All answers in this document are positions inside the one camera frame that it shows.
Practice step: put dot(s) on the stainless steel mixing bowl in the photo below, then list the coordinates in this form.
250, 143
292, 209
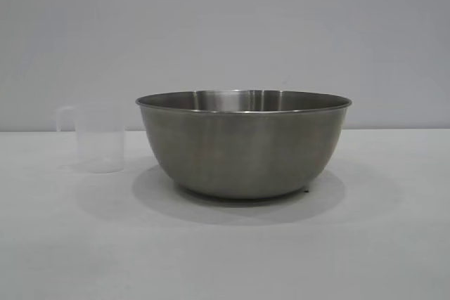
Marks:
242, 145

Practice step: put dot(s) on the translucent plastic measuring cup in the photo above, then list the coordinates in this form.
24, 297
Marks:
102, 145

